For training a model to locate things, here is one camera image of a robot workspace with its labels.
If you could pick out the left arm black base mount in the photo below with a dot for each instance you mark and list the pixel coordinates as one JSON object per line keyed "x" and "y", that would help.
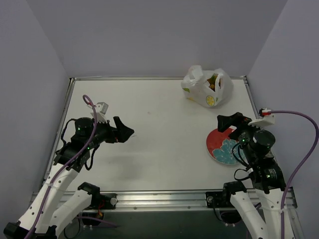
{"x": 104, "y": 201}

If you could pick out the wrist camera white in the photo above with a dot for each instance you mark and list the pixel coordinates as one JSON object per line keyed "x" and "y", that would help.
{"x": 265, "y": 118}
{"x": 101, "y": 109}

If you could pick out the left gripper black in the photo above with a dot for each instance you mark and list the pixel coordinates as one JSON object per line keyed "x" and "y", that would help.
{"x": 116, "y": 133}

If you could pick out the aluminium front rail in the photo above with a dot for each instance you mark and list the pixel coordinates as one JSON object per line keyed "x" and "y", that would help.
{"x": 157, "y": 201}

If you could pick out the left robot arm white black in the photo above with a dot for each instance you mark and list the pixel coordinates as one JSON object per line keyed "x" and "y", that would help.
{"x": 44, "y": 219}

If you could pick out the red teal floral plate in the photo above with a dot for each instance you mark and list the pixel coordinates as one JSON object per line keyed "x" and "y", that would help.
{"x": 221, "y": 148}

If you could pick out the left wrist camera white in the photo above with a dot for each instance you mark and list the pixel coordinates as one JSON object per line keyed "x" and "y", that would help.
{"x": 101, "y": 109}

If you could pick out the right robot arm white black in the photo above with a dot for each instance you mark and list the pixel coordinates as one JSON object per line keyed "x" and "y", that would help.
{"x": 254, "y": 144}

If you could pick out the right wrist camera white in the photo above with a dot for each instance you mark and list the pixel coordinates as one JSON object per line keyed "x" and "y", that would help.
{"x": 265, "y": 118}

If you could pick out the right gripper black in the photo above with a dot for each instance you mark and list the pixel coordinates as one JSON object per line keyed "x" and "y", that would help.
{"x": 239, "y": 125}

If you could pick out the yellow fake longan bunch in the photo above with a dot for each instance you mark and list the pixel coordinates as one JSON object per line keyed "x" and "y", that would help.
{"x": 212, "y": 81}

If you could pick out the white plastic bag lemon print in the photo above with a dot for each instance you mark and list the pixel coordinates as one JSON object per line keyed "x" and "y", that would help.
{"x": 196, "y": 88}

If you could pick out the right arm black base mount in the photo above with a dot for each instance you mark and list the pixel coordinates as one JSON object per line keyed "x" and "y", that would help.
{"x": 217, "y": 199}

